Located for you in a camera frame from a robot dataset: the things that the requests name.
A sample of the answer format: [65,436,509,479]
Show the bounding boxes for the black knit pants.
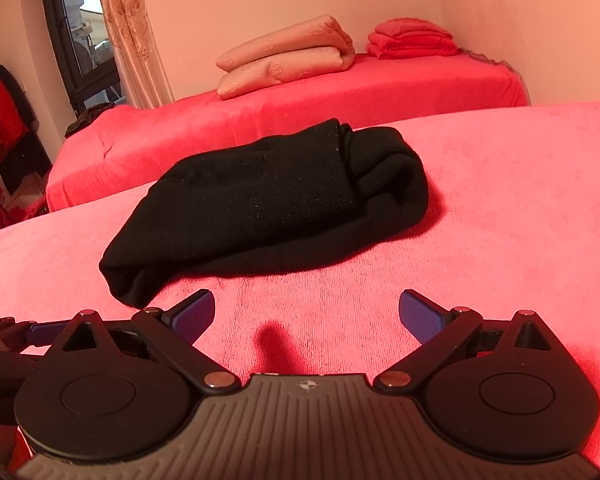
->
[99,119,429,308]

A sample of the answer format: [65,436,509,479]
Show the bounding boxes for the near pink bed cover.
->
[0,101,600,470]

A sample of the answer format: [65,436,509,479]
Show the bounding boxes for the hanging red clothes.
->
[0,65,52,229]

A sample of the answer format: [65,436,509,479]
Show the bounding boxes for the far red bed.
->
[46,53,530,211]

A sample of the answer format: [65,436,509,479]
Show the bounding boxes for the dark clothes pile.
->
[65,102,114,139]

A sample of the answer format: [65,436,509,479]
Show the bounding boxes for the beige patterned curtain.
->
[100,0,174,110]

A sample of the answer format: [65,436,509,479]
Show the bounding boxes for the lower pink folded pillow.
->
[216,47,355,100]

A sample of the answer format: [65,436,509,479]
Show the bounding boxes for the pink folded pillow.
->
[216,47,355,100]
[215,14,355,72]

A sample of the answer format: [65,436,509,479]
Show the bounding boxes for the red folded blanket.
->
[366,18,460,60]

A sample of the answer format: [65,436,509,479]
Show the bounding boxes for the upper pink folded pillow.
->
[215,14,355,72]

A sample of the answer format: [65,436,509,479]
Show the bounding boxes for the dark window frame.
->
[43,0,126,114]

